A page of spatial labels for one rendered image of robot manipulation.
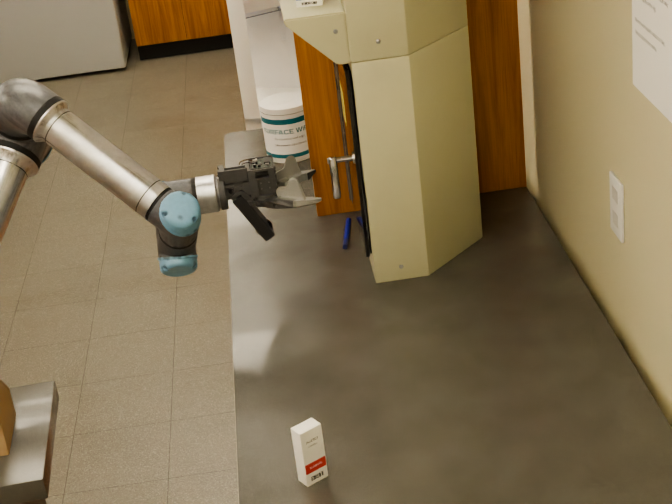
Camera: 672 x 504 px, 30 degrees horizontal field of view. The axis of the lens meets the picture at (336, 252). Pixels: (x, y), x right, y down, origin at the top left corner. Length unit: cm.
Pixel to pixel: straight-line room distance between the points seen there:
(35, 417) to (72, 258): 289
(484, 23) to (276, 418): 106
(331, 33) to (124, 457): 187
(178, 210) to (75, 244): 301
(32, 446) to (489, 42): 131
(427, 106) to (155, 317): 232
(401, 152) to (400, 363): 43
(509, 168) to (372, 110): 59
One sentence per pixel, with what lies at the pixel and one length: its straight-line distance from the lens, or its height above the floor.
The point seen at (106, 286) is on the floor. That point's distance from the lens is 490.
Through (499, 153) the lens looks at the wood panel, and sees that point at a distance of 290.
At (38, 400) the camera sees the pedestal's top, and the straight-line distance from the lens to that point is 238.
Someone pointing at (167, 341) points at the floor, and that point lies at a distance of 443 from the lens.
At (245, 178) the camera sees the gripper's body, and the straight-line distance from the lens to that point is 249.
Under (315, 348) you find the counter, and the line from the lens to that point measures 237.
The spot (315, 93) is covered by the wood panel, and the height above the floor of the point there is 124.
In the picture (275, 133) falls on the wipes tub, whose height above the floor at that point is 102.
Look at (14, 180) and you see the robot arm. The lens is 251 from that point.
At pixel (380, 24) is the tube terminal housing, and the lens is 237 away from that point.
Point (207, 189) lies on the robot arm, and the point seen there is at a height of 119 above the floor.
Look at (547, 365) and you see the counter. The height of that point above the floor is 94.
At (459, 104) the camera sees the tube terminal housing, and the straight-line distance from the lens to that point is 256.
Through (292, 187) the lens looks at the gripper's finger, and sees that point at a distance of 245.
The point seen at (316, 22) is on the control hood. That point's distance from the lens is 236.
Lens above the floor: 213
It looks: 26 degrees down
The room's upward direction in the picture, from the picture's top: 7 degrees counter-clockwise
